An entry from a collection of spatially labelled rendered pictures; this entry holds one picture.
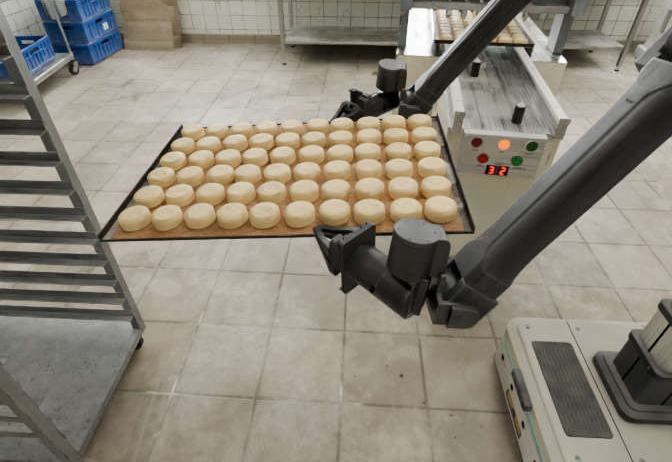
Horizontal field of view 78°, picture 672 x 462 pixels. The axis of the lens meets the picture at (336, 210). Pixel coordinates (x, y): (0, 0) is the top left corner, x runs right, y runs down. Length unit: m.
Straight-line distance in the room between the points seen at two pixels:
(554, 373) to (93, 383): 1.45
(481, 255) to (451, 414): 1.13
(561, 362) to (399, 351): 0.56
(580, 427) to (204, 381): 1.21
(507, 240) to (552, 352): 1.04
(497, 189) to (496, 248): 0.95
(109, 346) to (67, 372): 0.14
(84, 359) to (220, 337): 0.47
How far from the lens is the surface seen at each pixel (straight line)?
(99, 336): 1.77
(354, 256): 0.58
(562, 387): 1.48
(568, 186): 0.52
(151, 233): 0.75
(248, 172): 0.80
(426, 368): 1.70
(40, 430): 1.39
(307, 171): 0.77
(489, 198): 1.50
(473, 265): 0.55
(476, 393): 1.69
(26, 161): 1.35
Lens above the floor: 1.42
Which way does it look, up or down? 38 degrees down
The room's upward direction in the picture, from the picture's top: straight up
